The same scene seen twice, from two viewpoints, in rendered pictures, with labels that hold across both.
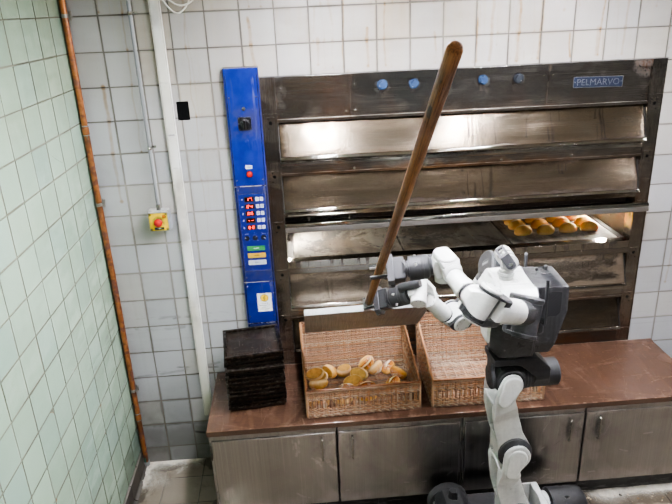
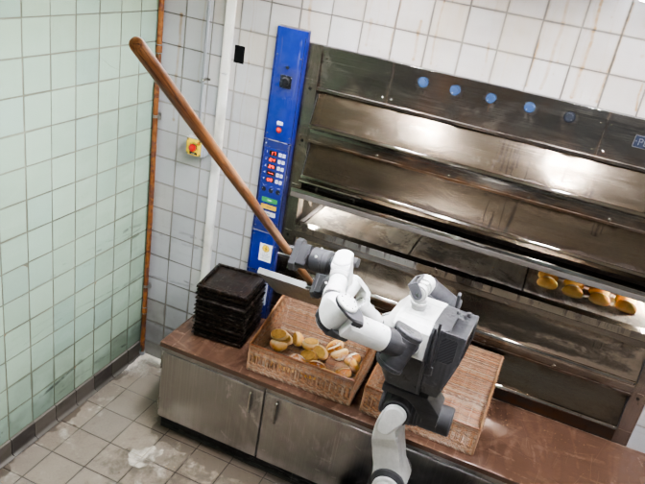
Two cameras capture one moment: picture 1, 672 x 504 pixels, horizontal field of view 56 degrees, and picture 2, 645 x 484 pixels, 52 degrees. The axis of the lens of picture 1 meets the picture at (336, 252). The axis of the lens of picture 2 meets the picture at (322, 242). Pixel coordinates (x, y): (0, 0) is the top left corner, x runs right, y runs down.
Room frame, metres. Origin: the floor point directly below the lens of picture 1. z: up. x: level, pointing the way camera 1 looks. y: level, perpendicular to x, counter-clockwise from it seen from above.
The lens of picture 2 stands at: (0.09, -1.04, 2.57)
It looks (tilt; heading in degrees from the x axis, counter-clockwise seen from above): 25 degrees down; 21
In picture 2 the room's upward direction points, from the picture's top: 10 degrees clockwise
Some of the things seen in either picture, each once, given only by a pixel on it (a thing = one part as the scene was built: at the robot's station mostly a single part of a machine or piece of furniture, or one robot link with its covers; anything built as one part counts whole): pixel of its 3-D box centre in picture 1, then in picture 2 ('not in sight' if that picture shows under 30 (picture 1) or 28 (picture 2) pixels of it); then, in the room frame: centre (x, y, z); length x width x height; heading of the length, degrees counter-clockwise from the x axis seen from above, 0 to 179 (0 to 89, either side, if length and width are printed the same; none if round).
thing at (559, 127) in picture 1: (464, 131); (495, 156); (3.07, -0.65, 1.80); 1.79 x 0.11 x 0.19; 93
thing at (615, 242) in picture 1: (459, 252); (462, 278); (3.10, -0.65, 1.16); 1.80 x 0.06 x 0.04; 93
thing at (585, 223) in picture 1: (539, 213); (587, 273); (3.54, -1.20, 1.21); 0.61 x 0.48 x 0.06; 3
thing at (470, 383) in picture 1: (476, 354); (433, 382); (2.81, -0.69, 0.72); 0.56 x 0.49 x 0.28; 93
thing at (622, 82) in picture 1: (464, 90); (509, 112); (3.10, -0.65, 1.99); 1.80 x 0.08 x 0.21; 93
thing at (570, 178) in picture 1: (462, 183); (481, 208); (3.07, -0.65, 1.54); 1.79 x 0.11 x 0.19; 93
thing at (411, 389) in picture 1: (357, 362); (318, 341); (2.77, -0.08, 0.72); 0.56 x 0.49 x 0.28; 95
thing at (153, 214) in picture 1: (160, 219); (197, 145); (2.94, 0.85, 1.46); 0.10 x 0.07 x 0.10; 93
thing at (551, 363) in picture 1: (522, 367); (418, 403); (2.21, -0.73, 1.01); 0.28 x 0.13 x 0.18; 94
